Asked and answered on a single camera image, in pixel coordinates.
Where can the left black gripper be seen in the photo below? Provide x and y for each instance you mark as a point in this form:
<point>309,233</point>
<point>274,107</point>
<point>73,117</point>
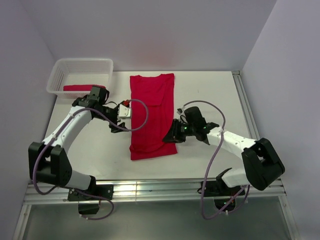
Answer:
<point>114,128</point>

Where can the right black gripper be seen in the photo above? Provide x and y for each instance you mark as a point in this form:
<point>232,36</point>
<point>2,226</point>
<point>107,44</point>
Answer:
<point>173,135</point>

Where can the red t shirt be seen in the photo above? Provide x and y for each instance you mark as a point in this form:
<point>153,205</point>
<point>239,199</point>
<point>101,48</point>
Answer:
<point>77,88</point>
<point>158,95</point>

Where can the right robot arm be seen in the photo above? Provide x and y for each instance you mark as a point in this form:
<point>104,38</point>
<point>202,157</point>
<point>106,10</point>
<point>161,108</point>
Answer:
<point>261,163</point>

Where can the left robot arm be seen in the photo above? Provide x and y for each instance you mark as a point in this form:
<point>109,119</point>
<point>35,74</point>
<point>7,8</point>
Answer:
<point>48,160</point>

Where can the rolled red t shirt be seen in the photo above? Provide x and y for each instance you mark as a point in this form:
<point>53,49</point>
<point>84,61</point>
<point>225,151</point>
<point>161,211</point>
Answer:
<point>77,88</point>

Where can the white plastic basket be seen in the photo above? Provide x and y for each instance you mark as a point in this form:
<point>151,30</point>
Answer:
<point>79,71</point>

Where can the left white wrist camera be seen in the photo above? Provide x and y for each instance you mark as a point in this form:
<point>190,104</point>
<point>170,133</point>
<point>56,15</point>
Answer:
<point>124,112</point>

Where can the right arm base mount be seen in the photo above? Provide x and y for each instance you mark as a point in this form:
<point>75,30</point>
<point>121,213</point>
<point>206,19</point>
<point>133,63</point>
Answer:
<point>217,188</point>

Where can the aluminium right rail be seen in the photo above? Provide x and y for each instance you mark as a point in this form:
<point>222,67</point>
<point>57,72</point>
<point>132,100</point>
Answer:
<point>247,110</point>

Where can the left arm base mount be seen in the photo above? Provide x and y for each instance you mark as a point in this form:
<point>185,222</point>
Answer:
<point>89,202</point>

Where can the aluminium front rail frame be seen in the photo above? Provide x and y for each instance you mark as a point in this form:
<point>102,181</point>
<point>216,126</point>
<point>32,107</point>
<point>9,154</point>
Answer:
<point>151,191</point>

